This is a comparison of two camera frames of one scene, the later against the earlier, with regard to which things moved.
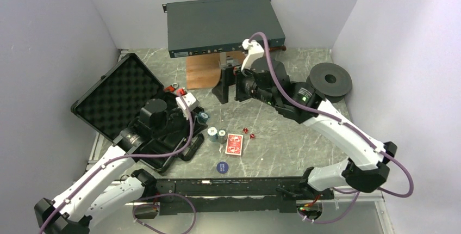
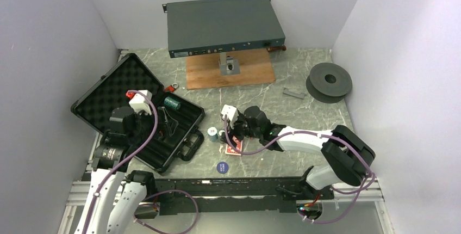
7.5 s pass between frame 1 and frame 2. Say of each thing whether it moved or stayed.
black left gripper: moved
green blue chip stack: moved
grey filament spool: stayed
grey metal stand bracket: stayed
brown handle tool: stayed
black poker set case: stayed
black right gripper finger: moved
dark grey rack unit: stayed
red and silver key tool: stayed
